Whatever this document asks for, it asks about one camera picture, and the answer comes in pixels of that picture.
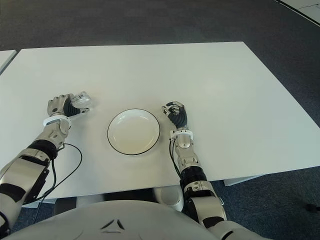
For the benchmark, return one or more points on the white neighbouring table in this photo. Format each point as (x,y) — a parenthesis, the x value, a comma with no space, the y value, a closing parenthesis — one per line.
(302,10)
(6,58)

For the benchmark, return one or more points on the white plate with black rim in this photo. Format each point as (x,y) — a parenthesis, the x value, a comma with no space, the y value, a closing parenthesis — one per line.
(133,131)

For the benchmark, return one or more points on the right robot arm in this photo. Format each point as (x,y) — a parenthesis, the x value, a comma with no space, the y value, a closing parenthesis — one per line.
(186,143)

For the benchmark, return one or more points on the clear plastic water bottle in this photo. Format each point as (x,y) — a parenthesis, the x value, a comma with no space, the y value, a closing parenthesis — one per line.
(84,99)

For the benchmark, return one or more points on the white round robot leg part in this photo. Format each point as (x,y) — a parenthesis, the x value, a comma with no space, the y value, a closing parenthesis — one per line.
(170,198)

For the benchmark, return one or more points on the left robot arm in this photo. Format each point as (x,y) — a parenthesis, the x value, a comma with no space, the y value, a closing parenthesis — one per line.
(53,131)

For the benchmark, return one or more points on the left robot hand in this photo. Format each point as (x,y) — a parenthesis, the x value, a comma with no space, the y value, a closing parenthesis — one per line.
(57,106)

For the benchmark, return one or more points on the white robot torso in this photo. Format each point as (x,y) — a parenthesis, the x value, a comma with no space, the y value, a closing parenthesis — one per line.
(125,221)

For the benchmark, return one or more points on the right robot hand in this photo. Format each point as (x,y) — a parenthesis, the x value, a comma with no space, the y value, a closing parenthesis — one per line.
(180,116)

